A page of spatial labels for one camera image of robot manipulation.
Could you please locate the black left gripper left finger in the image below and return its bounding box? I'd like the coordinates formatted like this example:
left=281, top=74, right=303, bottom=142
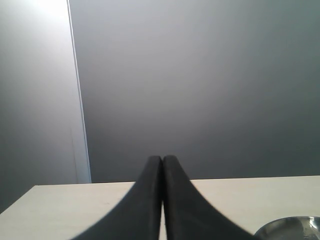
left=76, top=156, right=163, bottom=240

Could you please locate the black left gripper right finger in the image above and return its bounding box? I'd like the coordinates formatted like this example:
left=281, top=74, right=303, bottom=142
left=163, top=155, right=253, bottom=240

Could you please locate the round steel plate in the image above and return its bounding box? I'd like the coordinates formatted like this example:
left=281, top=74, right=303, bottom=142
left=254, top=216, right=320, bottom=240

